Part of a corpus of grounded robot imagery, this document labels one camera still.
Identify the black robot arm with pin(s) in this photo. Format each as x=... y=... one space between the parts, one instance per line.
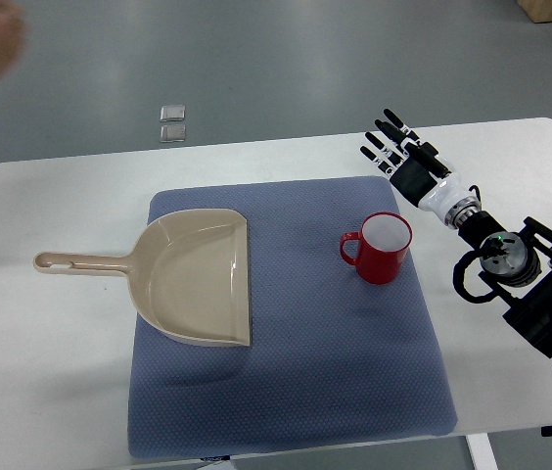
x=515 y=267

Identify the blue grey mat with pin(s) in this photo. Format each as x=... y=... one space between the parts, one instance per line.
x=334 y=359

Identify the upper metal floor plate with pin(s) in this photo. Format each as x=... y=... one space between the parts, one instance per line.
x=169 y=113

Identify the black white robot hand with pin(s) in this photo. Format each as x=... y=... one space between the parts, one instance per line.
x=415 y=168

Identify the beige plastic dustpan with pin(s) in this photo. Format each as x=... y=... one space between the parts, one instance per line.
x=188 y=276

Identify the red cup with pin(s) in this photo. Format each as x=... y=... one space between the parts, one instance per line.
x=378 y=249

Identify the white table leg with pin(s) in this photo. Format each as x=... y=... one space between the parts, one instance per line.
x=481 y=452

